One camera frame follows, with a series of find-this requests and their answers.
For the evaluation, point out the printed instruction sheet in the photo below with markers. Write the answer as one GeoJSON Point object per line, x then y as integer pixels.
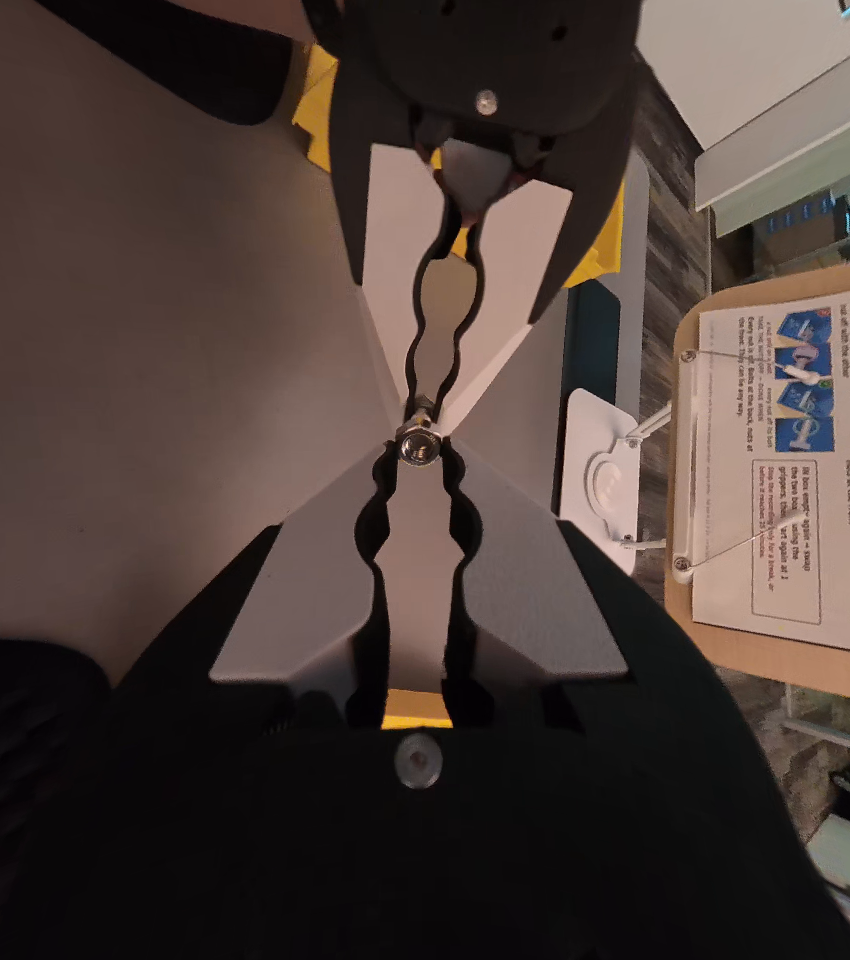
{"type": "Point", "coordinates": [845, 525]}

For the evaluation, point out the white stand base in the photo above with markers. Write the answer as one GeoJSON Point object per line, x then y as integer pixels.
{"type": "Point", "coordinates": [582, 420]}

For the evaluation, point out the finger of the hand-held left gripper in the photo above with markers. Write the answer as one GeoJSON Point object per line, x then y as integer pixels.
{"type": "Point", "coordinates": [522, 285]}
{"type": "Point", "coordinates": [387, 300]}

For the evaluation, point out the steel bolt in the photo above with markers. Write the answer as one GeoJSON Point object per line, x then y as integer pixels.
{"type": "Point", "coordinates": [420, 412]}

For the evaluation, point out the instruction sheet on clipboard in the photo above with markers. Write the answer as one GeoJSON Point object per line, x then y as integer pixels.
{"type": "Point", "coordinates": [770, 664]}

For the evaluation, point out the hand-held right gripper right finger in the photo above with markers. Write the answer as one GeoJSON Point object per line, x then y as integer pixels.
{"type": "Point", "coordinates": [537, 600]}

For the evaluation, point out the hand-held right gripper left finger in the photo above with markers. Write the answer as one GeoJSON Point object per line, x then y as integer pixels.
{"type": "Point", "coordinates": [305, 600]}

